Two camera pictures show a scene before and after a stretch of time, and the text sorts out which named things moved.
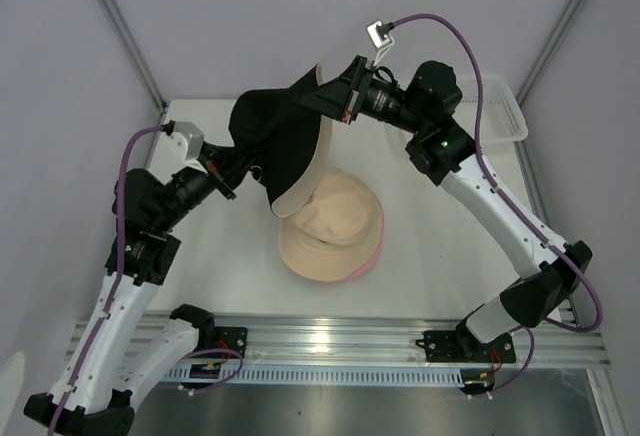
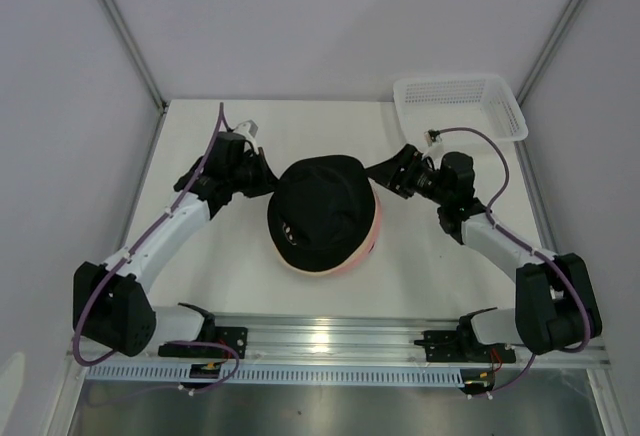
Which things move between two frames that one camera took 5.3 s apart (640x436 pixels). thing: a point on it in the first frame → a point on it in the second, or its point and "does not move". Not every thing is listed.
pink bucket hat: (375, 258) → (369, 249)
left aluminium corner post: (118, 20) does not move
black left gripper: (224, 161) → (267, 181)
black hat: (283, 142) → (321, 212)
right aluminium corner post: (555, 36) does not move
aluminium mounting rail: (385, 341) does not move
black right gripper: (331, 99) → (390, 174)
